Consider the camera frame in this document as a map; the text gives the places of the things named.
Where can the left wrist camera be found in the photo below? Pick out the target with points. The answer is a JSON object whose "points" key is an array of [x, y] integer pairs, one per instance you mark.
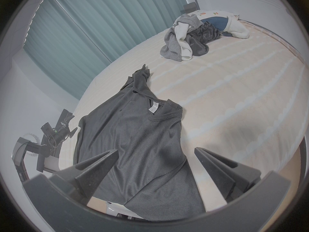
{"points": [[46, 129]]}

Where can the bed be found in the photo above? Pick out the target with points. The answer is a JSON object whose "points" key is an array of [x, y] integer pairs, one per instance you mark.
{"points": [[241, 86]]}

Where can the blue-green curtain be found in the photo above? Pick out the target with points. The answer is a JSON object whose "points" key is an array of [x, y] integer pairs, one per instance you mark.
{"points": [[120, 16], [62, 52]]}

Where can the pile of clothes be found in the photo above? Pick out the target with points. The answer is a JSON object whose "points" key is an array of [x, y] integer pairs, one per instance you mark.
{"points": [[178, 42]]}

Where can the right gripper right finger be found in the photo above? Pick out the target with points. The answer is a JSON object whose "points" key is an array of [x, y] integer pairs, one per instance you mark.
{"points": [[222, 175]]}

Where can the grey bedside table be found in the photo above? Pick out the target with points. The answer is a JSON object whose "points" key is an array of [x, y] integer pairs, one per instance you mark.
{"points": [[190, 6]]}

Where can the white printed pillow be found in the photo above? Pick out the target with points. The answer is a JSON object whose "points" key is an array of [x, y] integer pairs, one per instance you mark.
{"points": [[212, 14]]}

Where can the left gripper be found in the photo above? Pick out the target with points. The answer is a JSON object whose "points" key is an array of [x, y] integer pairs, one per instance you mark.
{"points": [[60, 133]]}

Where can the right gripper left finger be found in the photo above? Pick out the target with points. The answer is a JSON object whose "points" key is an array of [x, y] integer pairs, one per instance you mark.
{"points": [[91, 175]]}

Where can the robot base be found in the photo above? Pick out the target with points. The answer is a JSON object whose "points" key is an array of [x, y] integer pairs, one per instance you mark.
{"points": [[115, 209]]}

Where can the black T-shirt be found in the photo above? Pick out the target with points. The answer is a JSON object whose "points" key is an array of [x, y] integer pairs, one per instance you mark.
{"points": [[135, 141]]}

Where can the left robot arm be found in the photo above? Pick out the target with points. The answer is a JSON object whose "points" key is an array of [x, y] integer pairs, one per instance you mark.
{"points": [[36, 148]]}

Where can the dark grey small table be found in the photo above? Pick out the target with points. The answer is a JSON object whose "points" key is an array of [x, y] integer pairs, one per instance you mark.
{"points": [[52, 163]]}

